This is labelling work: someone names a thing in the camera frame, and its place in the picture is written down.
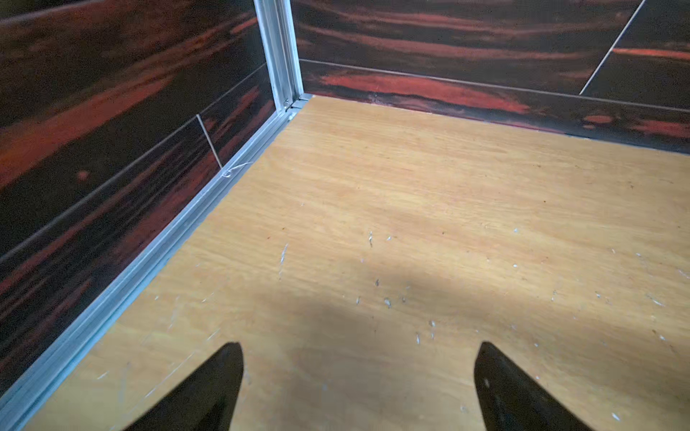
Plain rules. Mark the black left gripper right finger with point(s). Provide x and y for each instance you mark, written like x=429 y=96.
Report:
x=511 y=400

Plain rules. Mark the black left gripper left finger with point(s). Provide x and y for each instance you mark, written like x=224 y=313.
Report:
x=205 y=400

